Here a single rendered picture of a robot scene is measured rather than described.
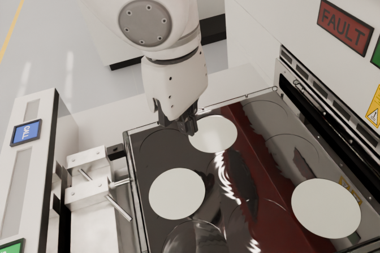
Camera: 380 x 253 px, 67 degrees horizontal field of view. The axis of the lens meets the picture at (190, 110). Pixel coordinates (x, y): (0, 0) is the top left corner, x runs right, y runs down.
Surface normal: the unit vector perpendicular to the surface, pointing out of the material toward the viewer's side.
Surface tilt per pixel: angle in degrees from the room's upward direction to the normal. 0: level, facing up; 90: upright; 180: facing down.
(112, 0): 91
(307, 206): 0
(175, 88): 90
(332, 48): 90
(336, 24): 90
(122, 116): 0
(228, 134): 1
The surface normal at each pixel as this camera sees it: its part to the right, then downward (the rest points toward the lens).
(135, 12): 0.04, 0.68
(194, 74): 0.81, 0.34
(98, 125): -0.14, -0.71
